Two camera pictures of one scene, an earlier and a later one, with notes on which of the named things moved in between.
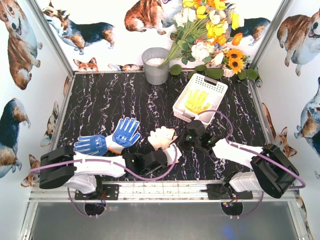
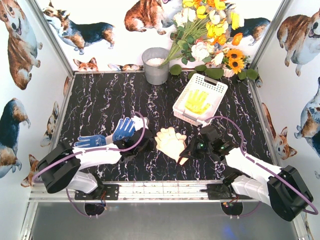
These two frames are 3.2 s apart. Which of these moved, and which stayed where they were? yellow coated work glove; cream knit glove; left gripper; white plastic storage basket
Moved: cream knit glove; left gripper
Stayed: white plastic storage basket; yellow coated work glove
